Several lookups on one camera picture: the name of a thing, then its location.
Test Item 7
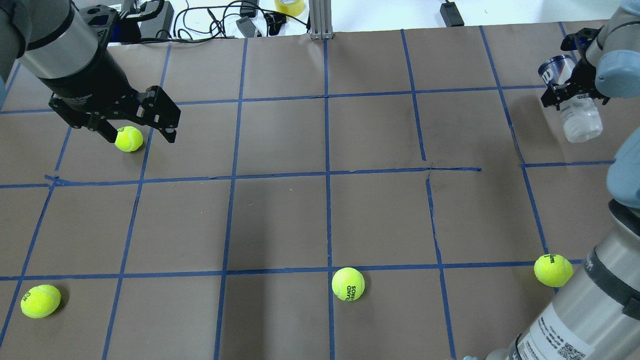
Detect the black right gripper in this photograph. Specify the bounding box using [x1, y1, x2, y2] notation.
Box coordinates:
[541, 26, 611, 111]

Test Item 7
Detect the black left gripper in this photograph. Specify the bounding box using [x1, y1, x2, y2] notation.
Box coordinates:
[48, 48, 181, 144]

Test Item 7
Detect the clear tennis ball can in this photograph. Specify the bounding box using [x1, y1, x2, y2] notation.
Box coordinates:
[537, 54, 603, 143]

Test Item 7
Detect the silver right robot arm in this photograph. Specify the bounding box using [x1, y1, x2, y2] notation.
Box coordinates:
[486, 0, 640, 360]

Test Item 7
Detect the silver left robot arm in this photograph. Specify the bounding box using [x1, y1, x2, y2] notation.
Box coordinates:
[1, 0, 181, 143]

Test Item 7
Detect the yellow tennis ball left centre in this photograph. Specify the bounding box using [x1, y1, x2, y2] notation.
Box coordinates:
[114, 126, 144, 153]

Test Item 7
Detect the far yellow tennis ball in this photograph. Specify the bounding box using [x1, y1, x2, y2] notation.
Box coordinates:
[534, 253, 574, 289]

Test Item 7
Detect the yellow tennis ball printed logo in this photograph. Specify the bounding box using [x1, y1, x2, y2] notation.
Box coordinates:
[20, 284, 62, 319]

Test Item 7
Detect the yellow tennis ball near base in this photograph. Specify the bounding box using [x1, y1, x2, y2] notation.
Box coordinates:
[331, 267, 366, 302]

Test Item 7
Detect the black small adapter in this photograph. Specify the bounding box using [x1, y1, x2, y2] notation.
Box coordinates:
[439, 0, 466, 28]

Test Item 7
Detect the yellow tape roll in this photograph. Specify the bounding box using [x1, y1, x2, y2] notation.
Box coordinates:
[274, 0, 306, 17]

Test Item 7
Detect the aluminium frame post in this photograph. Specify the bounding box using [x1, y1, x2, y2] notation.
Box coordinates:
[308, 0, 334, 40]

